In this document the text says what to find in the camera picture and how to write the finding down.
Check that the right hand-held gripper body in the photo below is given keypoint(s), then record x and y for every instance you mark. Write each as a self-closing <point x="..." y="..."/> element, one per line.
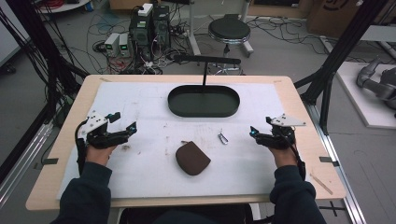
<point x="285" y="137"/>

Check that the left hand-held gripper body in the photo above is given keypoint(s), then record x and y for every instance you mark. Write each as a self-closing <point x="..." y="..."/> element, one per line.
<point x="93" y="123"/>

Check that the silver metal carabiner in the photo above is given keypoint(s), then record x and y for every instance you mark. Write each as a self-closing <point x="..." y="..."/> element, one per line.
<point x="223" y="138"/>

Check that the black oval tray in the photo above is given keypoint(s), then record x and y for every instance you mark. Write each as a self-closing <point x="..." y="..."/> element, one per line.
<point x="204" y="104"/>

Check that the brown zip pouch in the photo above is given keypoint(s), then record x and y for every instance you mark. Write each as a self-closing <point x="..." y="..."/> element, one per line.
<point x="191" y="158"/>

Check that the person's right hand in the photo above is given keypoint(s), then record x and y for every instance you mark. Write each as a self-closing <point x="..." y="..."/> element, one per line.
<point x="285" y="158"/>

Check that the person's left hand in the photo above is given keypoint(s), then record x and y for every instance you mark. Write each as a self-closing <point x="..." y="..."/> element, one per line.
<point x="99" y="155"/>

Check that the white table mat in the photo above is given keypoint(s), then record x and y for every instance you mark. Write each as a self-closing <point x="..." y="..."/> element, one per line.
<point x="155" y="168"/>

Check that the black tape strip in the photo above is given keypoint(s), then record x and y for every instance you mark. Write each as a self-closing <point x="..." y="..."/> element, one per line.
<point x="50" y="161"/>
<point x="328" y="160"/>

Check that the thin wooden stick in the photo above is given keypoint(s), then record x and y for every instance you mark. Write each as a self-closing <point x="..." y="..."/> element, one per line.
<point x="321" y="184"/>

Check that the grey power supply unit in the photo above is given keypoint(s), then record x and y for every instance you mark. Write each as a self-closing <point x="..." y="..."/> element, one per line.
<point x="124" y="45"/>
<point x="111" y="43"/>

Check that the white floor platform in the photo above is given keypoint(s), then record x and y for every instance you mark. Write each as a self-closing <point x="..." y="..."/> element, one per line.
<point x="364" y="109"/>

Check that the black tape cross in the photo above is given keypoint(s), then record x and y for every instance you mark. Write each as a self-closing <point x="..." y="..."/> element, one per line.
<point x="333" y="208"/>

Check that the black computer tower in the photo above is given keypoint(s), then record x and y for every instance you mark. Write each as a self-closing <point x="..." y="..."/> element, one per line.
<point x="140" y="34"/>
<point x="162" y="26"/>

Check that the black T-shaped stand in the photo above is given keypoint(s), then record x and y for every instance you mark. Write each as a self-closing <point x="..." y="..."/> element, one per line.
<point x="205" y="59"/>

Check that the black round stool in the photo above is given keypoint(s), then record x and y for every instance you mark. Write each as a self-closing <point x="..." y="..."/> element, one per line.
<point x="229" y="29"/>

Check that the black chair seat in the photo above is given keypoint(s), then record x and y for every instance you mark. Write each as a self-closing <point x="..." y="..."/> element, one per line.
<point x="186" y="216"/>

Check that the white box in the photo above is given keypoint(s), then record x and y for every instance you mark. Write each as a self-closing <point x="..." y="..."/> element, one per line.
<point x="145" y="9"/>

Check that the white desk leg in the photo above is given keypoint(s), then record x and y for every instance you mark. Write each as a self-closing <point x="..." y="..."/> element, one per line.
<point x="193" y="31"/>

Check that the white round table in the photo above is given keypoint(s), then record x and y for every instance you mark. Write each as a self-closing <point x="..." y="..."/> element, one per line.
<point x="67" y="5"/>

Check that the brown cardboard box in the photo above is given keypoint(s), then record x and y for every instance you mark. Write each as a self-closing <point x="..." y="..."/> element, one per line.
<point x="333" y="15"/>

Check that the aluminium floor rail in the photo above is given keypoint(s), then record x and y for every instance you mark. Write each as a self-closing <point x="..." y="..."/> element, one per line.
<point x="21" y="165"/>
<point x="337" y="174"/>

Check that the black metal frame post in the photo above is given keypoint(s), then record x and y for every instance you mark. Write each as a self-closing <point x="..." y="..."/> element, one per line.
<point x="40" y="46"/>
<point x="339" y="53"/>

